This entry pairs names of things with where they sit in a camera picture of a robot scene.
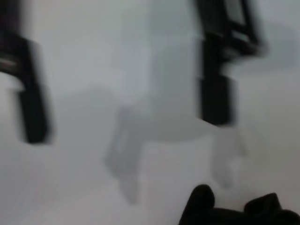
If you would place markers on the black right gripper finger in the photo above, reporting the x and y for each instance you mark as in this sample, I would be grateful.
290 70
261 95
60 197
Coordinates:
215 100
35 112

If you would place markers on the dark blue rag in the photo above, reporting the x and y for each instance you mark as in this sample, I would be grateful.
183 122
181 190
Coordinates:
204 204

